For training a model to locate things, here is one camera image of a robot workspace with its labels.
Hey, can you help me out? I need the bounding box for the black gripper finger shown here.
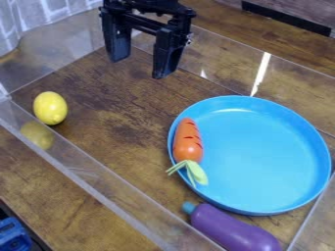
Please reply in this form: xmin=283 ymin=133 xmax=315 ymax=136
xmin=102 ymin=15 xmax=132 ymax=63
xmin=152 ymin=27 xmax=190 ymax=79

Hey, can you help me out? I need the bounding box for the yellow toy lemon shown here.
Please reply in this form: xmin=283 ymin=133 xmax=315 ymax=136
xmin=34 ymin=91 xmax=68 ymax=126

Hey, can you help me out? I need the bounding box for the purple toy eggplant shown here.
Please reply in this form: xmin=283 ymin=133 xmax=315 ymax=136
xmin=182 ymin=202 xmax=283 ymax=251

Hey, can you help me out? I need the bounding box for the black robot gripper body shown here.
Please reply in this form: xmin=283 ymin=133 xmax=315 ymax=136
xmin=100 ymin=0 xmax=196 ymax=35

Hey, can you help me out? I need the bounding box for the blue plastic box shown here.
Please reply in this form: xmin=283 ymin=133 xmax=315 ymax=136
xmin=0 ymin=217 xmax=32 ymax=251

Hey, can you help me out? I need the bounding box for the blue round plate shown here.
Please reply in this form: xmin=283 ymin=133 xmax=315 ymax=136
xmin=178 ymin=95 xmax=331 ymax=216

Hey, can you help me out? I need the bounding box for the orange toy carrot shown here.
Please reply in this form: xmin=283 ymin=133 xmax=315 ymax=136
xmin=166 ymin=118 xmax=208 ymax=186

